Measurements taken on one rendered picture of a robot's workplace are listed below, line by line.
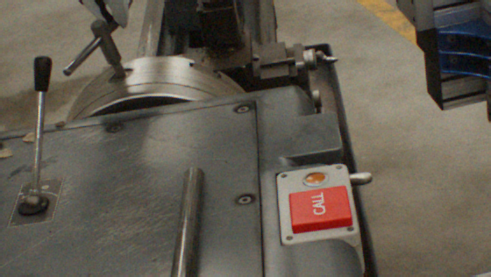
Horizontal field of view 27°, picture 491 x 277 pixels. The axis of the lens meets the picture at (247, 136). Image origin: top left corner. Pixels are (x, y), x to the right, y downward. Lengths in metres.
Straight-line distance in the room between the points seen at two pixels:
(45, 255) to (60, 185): 0.14
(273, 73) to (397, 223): 1.28
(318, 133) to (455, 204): 2.10
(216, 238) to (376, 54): 3.27
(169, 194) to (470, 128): 2.61
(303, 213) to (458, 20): 1.00
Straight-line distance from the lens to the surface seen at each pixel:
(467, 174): 3.39
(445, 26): 1.94
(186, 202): 1.04
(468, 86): 2.01
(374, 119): 3.75
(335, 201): 1.01
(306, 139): 1.15
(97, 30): 1.42
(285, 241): 0.99
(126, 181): 1.15
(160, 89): 1.38
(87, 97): 1.46
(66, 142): 1.26
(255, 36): 2.48
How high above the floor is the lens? 1.82
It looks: 29 degrees down
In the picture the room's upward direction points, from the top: 11 degrees counter-clockwise
